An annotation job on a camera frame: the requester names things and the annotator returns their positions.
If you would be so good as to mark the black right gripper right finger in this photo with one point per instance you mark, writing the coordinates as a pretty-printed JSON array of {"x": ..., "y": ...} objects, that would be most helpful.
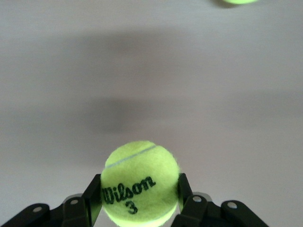
[{"x": 201, "y": 210}]

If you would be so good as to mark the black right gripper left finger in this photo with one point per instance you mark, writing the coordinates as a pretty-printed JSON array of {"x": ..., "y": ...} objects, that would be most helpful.
[{"x": 71, "y": 210}]

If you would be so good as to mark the yellow Wilson tennis ball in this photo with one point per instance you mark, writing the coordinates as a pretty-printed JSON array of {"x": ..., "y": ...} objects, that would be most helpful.
[{"x": 142, "y": 170}]

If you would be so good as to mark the yellow Roland Garros tennis ball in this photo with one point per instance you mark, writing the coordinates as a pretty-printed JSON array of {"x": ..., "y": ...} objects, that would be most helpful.
[{"x": 236, "y": 1}]

